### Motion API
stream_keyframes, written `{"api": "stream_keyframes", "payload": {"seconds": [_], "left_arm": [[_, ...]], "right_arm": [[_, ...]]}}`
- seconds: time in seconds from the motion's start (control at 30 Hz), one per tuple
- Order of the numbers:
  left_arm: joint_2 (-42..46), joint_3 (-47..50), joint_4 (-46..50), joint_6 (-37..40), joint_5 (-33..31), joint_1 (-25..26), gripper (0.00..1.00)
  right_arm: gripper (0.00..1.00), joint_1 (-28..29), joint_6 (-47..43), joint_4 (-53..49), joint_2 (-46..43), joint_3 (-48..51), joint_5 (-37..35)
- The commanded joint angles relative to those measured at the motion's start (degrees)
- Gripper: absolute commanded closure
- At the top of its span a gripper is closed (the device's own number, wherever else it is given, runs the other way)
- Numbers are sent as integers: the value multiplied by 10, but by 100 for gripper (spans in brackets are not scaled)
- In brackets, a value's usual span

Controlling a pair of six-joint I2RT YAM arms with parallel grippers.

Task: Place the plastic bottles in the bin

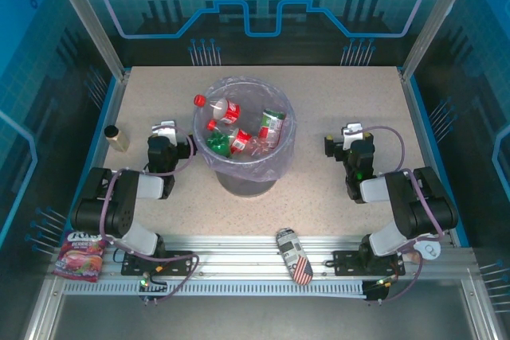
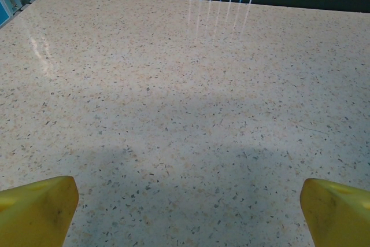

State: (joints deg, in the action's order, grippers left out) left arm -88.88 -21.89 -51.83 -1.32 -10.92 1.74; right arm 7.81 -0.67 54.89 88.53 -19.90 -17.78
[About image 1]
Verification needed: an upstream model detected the red berry snack bag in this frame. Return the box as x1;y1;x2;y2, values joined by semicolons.
53;230;109;283

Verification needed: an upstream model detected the dark grey round bin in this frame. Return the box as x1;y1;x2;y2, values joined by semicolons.
193;75;299;197

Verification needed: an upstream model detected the aluminium enclosure post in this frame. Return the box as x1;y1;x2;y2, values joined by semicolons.
44;0;125;80
399;0;480;80

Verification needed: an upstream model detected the aluminium mounting rail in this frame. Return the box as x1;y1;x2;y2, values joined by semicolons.
51;234;475;277

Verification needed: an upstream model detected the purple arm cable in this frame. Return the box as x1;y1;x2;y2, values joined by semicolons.
101;124;200;305
346;124;445;304

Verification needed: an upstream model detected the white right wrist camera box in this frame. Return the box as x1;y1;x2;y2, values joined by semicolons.
341;122;367;150

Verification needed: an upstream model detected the white round puck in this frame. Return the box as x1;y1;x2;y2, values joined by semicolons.
414;236;442;262

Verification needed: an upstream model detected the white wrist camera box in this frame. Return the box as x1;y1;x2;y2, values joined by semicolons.
341;122;367;150
150;119;179;146

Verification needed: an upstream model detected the red green label drink bottle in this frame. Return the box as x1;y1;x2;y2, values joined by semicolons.
257;107;287;146

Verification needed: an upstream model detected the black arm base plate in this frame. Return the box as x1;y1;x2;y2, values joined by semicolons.
332;250;404;277
120;250;195;277

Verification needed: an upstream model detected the translucent purple bin liner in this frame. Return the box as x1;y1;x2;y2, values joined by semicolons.
192;74;299;182

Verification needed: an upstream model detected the slotted grey cable duct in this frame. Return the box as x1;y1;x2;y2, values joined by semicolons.
61;279;367;298

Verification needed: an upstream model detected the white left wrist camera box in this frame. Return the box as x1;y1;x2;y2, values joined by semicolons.
150;119;179;146

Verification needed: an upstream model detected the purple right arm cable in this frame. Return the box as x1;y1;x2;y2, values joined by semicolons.
346;124;445;304

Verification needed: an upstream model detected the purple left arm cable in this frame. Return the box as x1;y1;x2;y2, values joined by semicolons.
101;124;200;305

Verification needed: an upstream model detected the small amber bottle black cap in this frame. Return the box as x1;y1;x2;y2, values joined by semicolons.
104;124;131;154

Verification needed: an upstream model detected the stars and stripes can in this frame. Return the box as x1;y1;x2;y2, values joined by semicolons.
275;227;315;287

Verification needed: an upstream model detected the black connector box with LED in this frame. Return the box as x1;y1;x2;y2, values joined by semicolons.
137;272;169;306
363;276;394;306

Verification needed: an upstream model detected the green plastic bottle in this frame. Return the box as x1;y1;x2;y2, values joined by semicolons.
206;131;233;158

